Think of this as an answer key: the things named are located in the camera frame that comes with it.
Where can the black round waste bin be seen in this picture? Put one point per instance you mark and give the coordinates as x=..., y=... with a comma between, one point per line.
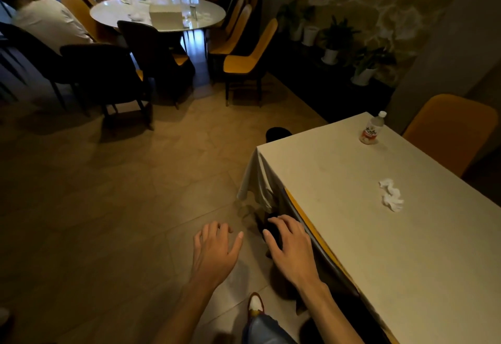
x=278, y=134

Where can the plastic drink bottle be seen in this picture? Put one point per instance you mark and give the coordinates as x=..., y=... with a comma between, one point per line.
x=371, y=132

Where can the cluster of restaurant chairs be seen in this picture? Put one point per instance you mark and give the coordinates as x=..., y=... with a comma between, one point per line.
x=105, y=70

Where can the person's right hand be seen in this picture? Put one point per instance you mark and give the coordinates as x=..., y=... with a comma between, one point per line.
x=297, y=257

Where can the white napkin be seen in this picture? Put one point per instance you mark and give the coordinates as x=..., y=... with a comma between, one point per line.
x=135, y=16

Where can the small glass cup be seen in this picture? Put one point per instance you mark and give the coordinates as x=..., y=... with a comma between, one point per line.
x=193, y=12

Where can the beige cloth-covered table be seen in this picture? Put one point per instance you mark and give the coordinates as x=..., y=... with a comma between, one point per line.
x=391, y=238

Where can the round white table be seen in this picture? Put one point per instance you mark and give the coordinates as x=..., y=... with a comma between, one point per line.
x=117, y=11

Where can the person's left hand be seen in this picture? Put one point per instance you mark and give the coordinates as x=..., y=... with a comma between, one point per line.
x=213, y=257

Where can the yellow dining chair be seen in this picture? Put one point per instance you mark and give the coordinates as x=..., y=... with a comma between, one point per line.
x=450, y=132
x=337, y=275

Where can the white tissues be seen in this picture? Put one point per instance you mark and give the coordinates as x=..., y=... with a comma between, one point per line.
x=391, y=199

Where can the person's left forearm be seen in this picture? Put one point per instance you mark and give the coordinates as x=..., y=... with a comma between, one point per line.
x=184, y=312

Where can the person's blue jeans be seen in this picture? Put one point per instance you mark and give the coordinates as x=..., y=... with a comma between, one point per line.
x=266, y=332

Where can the person's left sneaker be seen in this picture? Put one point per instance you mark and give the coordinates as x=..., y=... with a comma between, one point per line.
x=255, y=306

